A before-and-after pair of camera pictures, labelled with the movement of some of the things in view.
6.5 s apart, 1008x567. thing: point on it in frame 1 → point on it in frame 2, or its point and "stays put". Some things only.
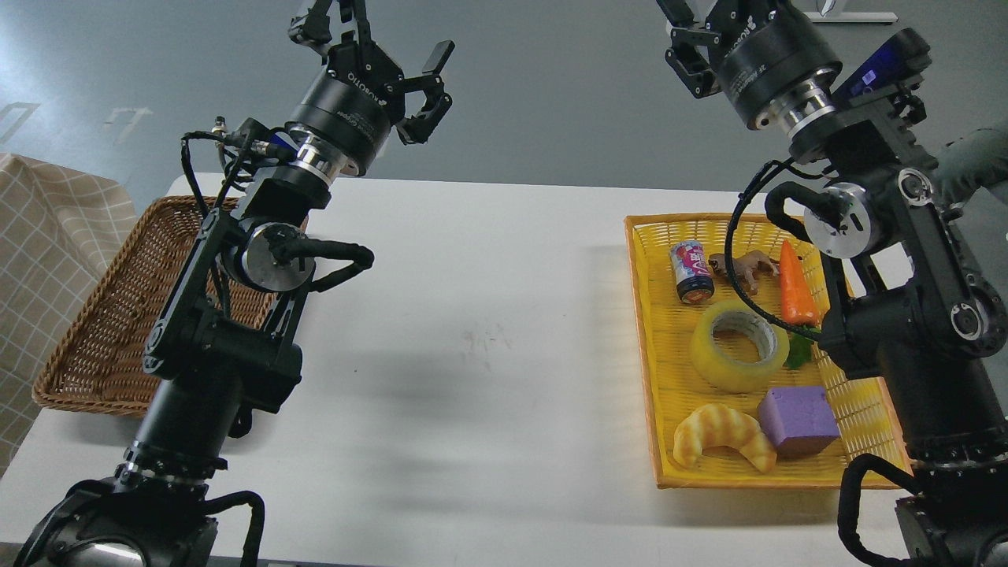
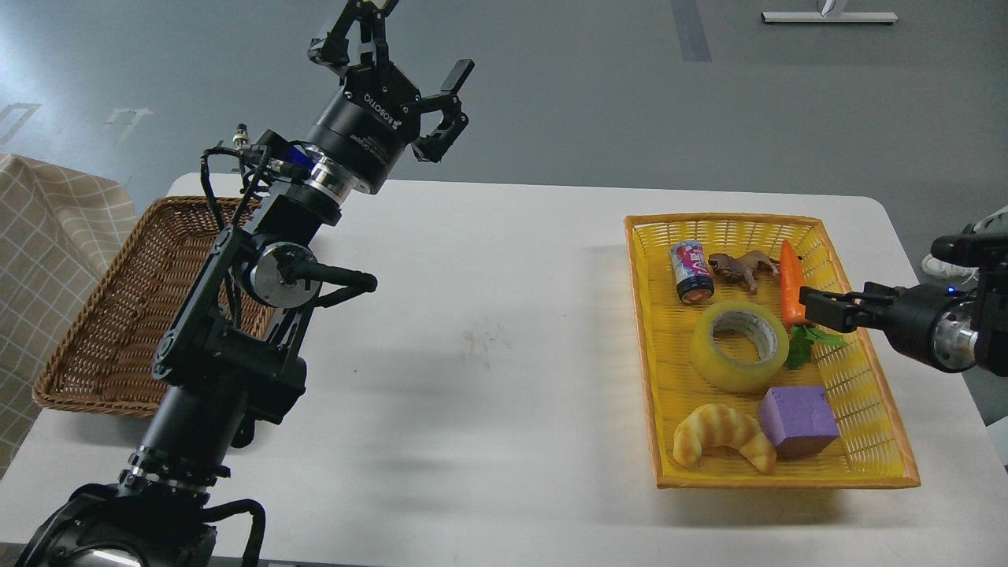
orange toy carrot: x=799 y=309 stays put
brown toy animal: x=746 y=268 stays put
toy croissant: x=720 y=425 stays put
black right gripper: x=763 y=49 → x=932 y=323
